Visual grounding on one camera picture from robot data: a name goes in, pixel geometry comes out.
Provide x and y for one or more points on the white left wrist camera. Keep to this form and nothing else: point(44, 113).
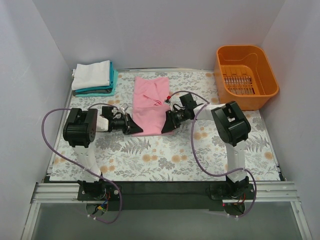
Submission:
point(119, 112)

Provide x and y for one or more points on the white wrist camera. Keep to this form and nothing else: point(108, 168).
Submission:
point(173, 106)
point(119, 112)

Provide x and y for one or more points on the orange plastic basket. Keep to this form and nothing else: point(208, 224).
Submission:
point(243, 74)

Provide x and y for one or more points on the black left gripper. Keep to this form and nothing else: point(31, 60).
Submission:
point(127, 123)

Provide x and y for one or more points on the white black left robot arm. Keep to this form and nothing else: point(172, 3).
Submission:
point(80, 132)

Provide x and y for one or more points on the dark folded t shirt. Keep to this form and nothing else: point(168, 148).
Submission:
point(93, 92)

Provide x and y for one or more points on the pink t shirt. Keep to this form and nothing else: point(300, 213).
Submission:
point(149, 107)

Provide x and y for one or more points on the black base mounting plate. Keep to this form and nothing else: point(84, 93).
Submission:
point(168, 195)

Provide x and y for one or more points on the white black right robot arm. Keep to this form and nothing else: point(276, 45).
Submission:
point(233, 129)

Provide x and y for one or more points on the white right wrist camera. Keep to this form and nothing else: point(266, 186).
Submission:
point(173, 106)

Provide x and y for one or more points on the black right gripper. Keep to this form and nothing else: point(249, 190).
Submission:
point(172, 120)

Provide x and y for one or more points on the floral patterned table mat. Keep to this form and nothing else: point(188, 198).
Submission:
point(194, 152)

